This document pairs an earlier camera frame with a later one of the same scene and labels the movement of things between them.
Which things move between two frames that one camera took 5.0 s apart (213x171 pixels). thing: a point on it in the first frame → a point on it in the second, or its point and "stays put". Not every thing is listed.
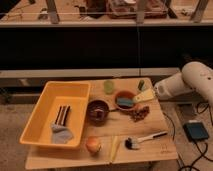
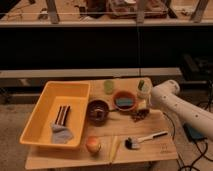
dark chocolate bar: [62, 115] stays put
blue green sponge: [125, 101] stays put
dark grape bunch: [139, 113] stays put
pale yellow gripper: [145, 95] → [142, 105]
